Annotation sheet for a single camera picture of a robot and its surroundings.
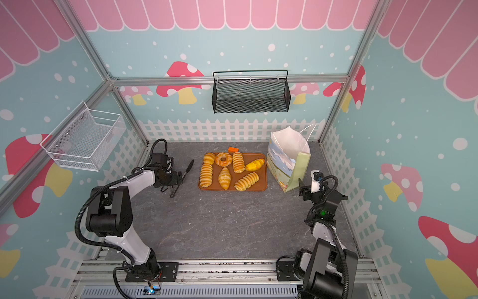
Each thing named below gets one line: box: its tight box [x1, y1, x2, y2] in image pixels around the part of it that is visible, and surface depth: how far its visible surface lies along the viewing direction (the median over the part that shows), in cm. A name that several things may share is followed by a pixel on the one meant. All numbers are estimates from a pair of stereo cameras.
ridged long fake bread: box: [199, 163, 213, 189], surface depth 102 cm
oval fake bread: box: [245, 158, 265, 172], surface depth 107 cm
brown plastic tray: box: [197, 151, 268, 192], surface depth 105 cm
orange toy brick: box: [227, 146, 240, 153], surface depth 118 cm
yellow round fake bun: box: [203, 152, 216, 166], surface depth 111 cm
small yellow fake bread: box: [218, 166, 231, 191], surface depth 101 cm
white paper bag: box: [266, 123, 317, 194], surface depth 89 cm
